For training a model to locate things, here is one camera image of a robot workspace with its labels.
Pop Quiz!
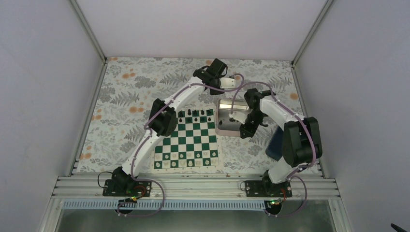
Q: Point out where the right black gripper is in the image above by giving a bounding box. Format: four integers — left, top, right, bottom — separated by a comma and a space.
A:
239, 110, 265, 139

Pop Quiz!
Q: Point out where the pink metal tin tray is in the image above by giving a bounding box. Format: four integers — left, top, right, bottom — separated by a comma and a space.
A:
215, 98, 254, 137

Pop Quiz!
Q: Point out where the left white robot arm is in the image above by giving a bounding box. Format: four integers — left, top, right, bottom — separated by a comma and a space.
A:
104, 58, 230, 196

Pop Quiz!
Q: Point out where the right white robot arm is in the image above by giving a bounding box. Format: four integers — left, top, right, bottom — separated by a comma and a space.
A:
234, 88, 322, 197

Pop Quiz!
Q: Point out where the dark blue tin lid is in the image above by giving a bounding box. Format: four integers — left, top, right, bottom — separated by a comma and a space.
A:
265, 127, 283, 161

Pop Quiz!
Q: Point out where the green white chessboard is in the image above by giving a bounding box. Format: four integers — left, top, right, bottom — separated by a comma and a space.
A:
151, 107, 223, 173

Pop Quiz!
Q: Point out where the floral table mat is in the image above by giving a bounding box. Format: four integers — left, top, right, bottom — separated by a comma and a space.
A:
75, 57, 322, 175

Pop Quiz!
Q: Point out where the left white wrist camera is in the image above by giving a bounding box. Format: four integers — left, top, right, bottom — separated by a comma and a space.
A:
220, 77, 237, 89

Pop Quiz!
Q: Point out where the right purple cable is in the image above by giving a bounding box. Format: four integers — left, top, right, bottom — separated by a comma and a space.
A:
229, 81, 318, 218

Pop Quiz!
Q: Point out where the purple cable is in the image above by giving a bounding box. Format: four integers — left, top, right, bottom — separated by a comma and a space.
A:
115, 73, 246, 218
229, 81, 318, 218

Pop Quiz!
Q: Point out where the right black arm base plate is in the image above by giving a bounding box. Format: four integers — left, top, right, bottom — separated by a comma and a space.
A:
245, 180, 293, 198

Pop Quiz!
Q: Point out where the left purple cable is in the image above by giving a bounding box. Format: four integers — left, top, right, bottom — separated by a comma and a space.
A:
115, 73, 246, 218

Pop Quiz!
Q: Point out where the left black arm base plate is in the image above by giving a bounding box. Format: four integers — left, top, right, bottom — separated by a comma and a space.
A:
102, 180, 152, 198

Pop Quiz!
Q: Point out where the aluminium rail frame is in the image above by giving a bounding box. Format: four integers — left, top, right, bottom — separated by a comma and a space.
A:
52, 174, 340, 200

